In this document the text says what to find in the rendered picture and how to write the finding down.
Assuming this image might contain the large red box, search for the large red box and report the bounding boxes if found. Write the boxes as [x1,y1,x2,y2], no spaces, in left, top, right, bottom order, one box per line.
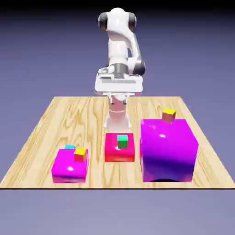
[104,133,136,163]

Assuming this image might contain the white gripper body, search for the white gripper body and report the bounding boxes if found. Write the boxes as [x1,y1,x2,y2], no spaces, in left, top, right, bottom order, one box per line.
[94,73,144,96]

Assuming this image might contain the tall large magenta box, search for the tall large magenta box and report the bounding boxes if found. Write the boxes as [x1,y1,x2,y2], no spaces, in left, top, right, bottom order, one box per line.
[140,118,199,183]

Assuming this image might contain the low large magenta box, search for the low large magenta box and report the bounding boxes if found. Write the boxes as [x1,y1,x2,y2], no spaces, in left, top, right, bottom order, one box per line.
[51,149,89,184]

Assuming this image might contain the small green cube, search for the small green cube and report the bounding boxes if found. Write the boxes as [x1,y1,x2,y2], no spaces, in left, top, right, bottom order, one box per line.
[117,135,129,149]

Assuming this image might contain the small yellow cube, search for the small yellow cube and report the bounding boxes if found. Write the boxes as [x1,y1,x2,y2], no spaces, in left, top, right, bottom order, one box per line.
[162,108,177,124]
[73,148,87,162]

